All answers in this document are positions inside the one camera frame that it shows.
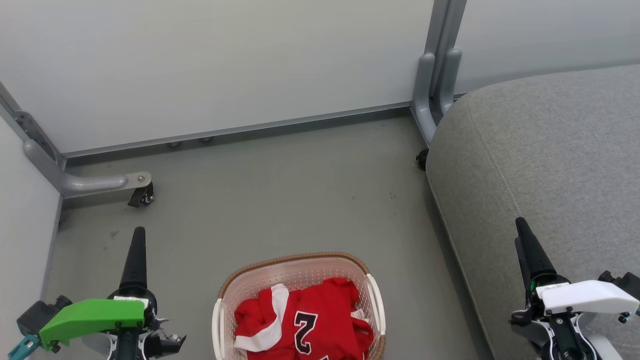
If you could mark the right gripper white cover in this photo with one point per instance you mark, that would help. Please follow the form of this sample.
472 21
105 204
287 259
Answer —
585 297

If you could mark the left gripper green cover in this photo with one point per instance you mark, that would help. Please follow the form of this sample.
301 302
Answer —
95 315

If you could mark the red white jersey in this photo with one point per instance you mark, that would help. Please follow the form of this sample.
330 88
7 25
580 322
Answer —
330 305

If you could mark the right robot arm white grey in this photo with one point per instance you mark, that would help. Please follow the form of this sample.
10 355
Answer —
600 347

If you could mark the grey fabric sofa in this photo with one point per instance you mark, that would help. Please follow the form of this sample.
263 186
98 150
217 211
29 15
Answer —
555 150

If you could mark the black caster wheel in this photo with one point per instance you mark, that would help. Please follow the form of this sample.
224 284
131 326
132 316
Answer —
142 196
423 159

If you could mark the grey partition foot with plate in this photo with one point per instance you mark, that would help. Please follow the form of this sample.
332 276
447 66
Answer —
85 182

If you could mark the white perforated laundry basket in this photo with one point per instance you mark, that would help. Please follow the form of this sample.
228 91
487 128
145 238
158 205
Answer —
300 272

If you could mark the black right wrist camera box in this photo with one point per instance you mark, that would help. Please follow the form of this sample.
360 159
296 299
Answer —
622 282

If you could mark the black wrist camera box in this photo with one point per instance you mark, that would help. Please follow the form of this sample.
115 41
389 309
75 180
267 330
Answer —
35 314
622 282

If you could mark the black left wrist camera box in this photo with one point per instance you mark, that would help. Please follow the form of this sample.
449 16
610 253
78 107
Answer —
35 314

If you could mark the grey partition bottom rail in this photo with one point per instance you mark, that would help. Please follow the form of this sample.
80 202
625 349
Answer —
240 129

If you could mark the grey partition corner bracket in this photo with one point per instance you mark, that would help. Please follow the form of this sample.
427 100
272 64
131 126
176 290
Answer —
30 127

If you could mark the grey partition post with braces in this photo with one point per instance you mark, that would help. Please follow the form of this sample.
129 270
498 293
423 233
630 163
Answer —
437 75

